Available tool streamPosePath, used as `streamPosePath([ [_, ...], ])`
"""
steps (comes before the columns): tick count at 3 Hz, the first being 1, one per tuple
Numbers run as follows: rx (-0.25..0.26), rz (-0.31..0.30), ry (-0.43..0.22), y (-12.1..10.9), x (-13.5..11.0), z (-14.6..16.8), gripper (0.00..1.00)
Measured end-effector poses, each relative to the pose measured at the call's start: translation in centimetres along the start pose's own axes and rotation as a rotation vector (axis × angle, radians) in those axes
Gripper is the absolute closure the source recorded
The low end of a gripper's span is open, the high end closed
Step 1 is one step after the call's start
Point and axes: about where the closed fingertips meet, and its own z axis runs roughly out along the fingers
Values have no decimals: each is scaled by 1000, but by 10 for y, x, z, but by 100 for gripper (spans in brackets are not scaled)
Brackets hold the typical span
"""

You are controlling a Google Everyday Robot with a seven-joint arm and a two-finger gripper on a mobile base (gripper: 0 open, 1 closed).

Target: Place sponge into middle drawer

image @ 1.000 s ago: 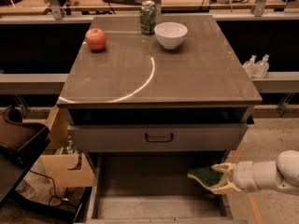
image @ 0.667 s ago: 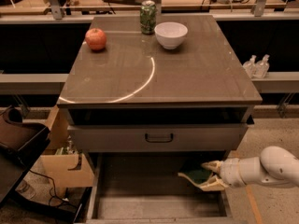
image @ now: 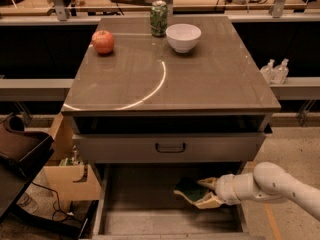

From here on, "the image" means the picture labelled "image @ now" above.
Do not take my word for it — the clear sanitizer bottle right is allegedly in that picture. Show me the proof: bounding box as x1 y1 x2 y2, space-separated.
272 59 289 84

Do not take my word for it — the open middle drawer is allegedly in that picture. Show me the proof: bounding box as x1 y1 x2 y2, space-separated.
92 163 253 240

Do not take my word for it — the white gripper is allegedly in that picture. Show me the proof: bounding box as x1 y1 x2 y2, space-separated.
194 174 240 209

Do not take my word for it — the cardboard box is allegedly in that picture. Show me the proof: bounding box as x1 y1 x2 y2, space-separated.
44 113 101 212

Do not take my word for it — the dark brown chair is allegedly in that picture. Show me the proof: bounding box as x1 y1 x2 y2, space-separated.
0 114 53 217

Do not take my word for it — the green and yellow sponge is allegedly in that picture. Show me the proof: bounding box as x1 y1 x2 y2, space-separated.
173 177 210 205

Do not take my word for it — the clear sanitizer bottle left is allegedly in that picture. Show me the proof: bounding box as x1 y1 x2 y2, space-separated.
260 59 275 84

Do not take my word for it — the grey drawer cabinet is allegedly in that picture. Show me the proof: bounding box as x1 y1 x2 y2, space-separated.
60 14 282 240

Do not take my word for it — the red apple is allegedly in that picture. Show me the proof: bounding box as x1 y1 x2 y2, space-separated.
91 30 114 54

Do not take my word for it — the clear sanitizer bottle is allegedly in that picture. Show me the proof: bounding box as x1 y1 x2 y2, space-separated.
272 59 289 84
260 59 275 84

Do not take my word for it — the closed upper drawer with handle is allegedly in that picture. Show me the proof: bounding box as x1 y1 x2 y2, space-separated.
73 133 266 163

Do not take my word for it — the green soda can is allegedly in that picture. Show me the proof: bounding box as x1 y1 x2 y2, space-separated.
150 0 168 37

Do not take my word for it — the black floor cable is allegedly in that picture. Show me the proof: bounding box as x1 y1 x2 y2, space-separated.
30 181 84 225

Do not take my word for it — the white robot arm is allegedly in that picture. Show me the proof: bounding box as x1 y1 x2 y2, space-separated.
198 162 320 220

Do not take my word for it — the white ceramic bowl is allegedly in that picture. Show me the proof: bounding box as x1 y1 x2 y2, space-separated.
166 24 202 53

